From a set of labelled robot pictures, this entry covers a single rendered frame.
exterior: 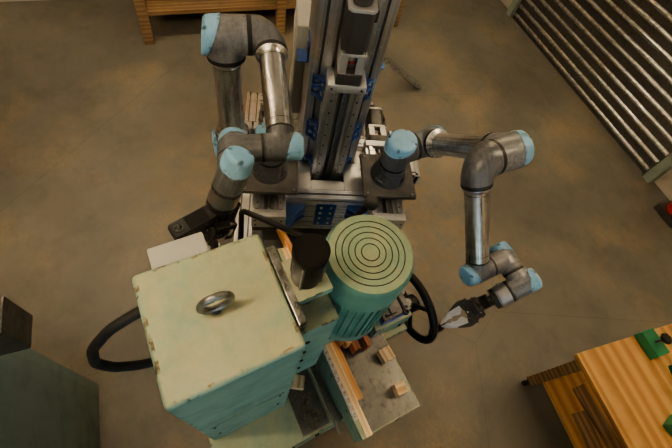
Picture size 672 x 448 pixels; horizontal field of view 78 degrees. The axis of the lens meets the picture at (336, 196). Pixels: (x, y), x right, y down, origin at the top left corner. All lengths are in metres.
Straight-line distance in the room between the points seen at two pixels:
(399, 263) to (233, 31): 0.82
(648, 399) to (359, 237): 1.71
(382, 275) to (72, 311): 1.94
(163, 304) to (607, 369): 1.87
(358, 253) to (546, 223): 2.45
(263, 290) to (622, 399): 1.76
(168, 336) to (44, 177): 2.33
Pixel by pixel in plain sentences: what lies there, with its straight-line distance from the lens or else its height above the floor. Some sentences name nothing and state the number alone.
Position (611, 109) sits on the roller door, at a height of 0.15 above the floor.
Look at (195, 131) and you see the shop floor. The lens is 2.96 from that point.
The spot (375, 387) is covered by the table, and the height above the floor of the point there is 0.90.
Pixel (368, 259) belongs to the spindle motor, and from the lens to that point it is 0.78.
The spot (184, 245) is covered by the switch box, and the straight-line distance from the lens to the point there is 0.81.
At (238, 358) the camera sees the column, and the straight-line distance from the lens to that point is 0.69.
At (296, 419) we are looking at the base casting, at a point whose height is 0.80.
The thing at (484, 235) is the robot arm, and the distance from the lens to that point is 1.40.
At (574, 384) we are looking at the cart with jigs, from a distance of 2.53.
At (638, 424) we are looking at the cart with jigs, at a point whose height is 0.53.
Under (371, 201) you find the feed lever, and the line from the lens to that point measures 0.94.
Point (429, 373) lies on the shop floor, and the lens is 2.38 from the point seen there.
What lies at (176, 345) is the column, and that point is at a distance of 0.71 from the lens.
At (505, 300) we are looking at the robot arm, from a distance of 1.54.
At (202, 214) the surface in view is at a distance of 1.08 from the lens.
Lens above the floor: 2.20
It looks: 56 degrees down
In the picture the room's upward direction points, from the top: 15 degrees clockwise
